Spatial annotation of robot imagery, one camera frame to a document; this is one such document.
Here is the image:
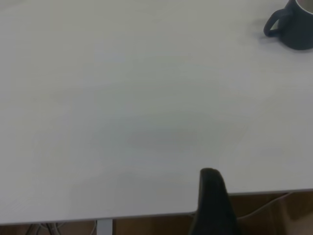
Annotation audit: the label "dark grey ceramic mug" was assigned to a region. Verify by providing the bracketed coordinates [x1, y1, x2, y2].
[263, 0, 313, 51]

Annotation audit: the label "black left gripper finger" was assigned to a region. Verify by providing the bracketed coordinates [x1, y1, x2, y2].
[188, 167, 242, 235]

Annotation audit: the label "white table leg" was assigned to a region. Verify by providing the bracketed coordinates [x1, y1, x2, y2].
[96, 219, 113, 235]

